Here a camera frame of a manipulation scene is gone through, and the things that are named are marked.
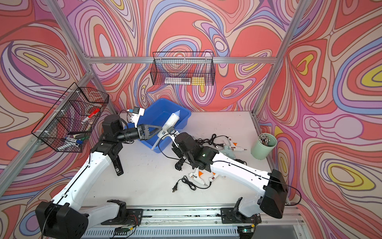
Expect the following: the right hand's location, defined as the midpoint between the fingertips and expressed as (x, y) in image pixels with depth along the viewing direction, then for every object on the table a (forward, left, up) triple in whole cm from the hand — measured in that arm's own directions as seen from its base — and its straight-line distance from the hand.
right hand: (179, 142), depth 75 cm
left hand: (0, +8, +10) cm, 13 cm away
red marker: (+15, +42, +11) cm, 46 cm away
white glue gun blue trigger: (+5, +4, +10) cm, 11 cm away
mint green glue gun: (+10, -34, -22) cm, 42 cm away
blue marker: (-2, +48, +7) cm, 49 cm away
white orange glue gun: (-10, -18, -23) cm, 31 cm away
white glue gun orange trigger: (-9, -12, -24) cm, 28 cm away
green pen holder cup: (+1, -47, -10) cm, 48 cm away
